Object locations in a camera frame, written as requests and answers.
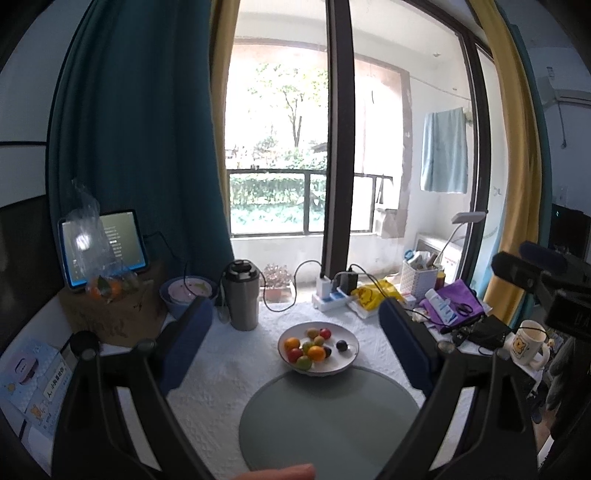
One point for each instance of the cardboard box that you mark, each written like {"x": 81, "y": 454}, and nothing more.
{"x": 123, "y": 322}

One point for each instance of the white ceramic plate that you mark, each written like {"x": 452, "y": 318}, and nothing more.
{"x": 337, "y": 363}

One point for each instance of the orange mandarin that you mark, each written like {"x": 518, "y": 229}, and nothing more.
{"x": 316, "y": 353}

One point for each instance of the teal curtain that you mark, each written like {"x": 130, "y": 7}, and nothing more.
{"x": 131, "y": 122}

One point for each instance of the tablet screen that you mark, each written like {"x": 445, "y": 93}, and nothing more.
{"x": 120, "y": 239}

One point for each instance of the light blue hanging towel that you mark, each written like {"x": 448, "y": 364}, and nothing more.
{"x": 445, "y": 153}

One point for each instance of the white power strip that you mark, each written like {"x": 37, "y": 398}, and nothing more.
{"x": 335, "y": 300}

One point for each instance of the yellow plastic bag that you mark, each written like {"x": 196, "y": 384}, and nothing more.
{"x": 370, "y": 296}

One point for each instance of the purple pouch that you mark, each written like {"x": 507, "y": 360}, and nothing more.
{"x": 462, "y": 300}

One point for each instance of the operator thumb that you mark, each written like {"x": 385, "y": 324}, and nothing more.
{"x": 296, "y": 472}

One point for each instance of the clear plastic bag of oranges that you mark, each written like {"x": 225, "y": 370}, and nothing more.
{"x": 106, "y": 278}

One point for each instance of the green fruit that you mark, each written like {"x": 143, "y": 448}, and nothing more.
{"x": 306, "y": 346}
{"x": 303, "y": 363}

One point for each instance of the white bear mug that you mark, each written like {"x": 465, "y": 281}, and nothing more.
{"x": 528, "y": 346}

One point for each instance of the white lotion tube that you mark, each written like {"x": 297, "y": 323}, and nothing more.
{"x": 444, "y": 313}

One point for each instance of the large orange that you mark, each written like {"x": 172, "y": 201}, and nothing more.
{"x": 291, "y": 344}

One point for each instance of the white woven basket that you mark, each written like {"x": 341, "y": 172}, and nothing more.
{"x": 417, "y": 282}

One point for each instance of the balcony railing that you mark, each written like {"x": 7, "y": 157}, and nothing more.
{"x": 291, "y": 202}

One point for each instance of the round grey glass board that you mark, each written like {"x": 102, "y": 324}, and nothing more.
{"x": 348, "y": 425}

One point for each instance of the red tomato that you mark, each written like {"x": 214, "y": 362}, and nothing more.
{"x": 325, "y": 333}
{"x": 294, "y": 354}

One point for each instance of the black charger adapter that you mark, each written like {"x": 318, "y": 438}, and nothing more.
{"x": 348, "y": 281}

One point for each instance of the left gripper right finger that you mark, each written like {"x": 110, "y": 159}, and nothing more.
{"x": 498, "y": 440}

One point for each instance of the blue printed carton box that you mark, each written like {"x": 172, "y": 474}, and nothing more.
{"x": 35, "y": 381}

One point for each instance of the white charger adapter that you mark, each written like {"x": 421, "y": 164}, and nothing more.
{"x": 324, "y": 287}

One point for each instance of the blue plastic bowl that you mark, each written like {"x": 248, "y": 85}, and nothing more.
{"x": 178, "y": 293}

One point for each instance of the yellow curtain right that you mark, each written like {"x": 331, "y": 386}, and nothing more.
{"x": 524, "y": 187}

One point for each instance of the stainless steel tumbler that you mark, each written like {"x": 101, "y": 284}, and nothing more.
{"x": 240, "y": 284}

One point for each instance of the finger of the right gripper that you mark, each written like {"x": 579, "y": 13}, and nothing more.
{"x": 522, "y": 274}
{"x": 544, "y": 258}

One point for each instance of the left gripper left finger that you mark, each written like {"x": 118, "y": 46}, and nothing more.
{"x": 92, "y": 440}

